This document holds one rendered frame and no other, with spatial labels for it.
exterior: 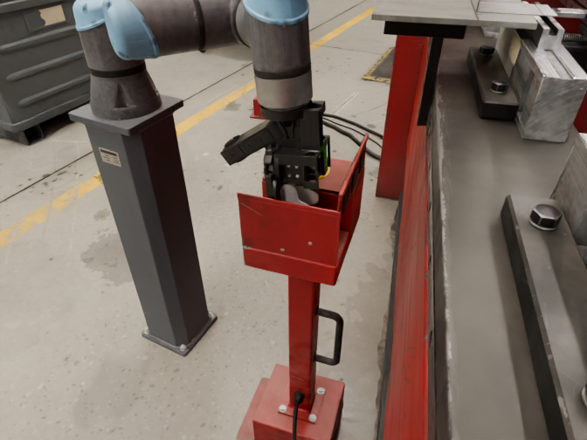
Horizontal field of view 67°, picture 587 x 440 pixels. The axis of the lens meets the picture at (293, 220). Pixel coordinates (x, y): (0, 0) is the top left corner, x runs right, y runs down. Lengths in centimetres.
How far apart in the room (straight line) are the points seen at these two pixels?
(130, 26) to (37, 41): 228
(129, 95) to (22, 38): 185
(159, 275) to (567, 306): 102
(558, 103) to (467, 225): 27
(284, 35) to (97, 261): 148
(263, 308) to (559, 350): 127
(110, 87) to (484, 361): 86
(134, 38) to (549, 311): 52
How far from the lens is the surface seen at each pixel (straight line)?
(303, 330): 95
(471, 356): 40
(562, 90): 73
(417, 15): 84
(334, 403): 123
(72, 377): 155
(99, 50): 101
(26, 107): 288
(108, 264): 186
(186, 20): 62
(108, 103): 103
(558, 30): 83
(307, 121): 60
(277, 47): 56
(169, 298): 132
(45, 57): 292
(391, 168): 203
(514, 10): 92
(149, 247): 119
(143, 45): 61
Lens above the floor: 118
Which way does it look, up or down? 37 degrees down
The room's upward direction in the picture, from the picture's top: straight up
